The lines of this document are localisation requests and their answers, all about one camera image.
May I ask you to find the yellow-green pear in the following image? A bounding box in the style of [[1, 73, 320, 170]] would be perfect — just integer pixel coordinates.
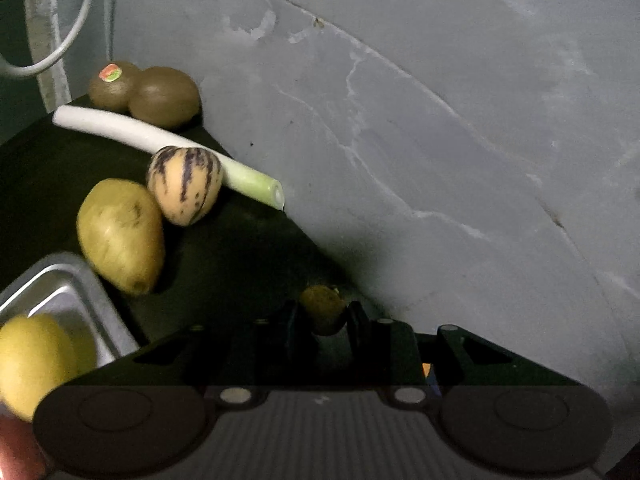
[[298, 285, 348, 336], [76, 178, 166, 296]]

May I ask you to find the white green leek stalk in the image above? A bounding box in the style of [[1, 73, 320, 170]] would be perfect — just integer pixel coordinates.
[[52, 105, 286, 211]]

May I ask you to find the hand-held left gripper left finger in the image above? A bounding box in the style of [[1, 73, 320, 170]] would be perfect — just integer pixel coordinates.
[[60, 300, 314, 407]]

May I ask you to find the white flexible hose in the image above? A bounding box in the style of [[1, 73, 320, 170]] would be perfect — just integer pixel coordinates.
[[0, 0, 97, 79]]

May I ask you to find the kiwi with orange sticker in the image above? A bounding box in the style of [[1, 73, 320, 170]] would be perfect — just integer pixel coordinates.
[[88, 61, 143, 114]]

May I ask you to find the brown kiwi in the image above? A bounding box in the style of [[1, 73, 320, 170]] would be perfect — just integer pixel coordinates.
[[128, 66, 202, 130]]

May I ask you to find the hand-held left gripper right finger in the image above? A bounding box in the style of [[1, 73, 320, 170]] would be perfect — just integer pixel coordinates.
[[320, 301, 586, 407]]

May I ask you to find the round yellow citrus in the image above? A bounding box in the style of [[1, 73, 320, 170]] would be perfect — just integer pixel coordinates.
[[0, 314, 79, 422]]

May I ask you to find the grey metal tray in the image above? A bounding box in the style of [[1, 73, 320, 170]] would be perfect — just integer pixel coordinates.
[[0, 252, 141, 377]]

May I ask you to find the red apple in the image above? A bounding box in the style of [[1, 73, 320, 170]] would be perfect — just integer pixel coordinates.
[[0, 412, 51, 480]]

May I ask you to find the striped pepino melon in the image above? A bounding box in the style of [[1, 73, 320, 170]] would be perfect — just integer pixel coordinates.
[[146, 146, 223, 226]]

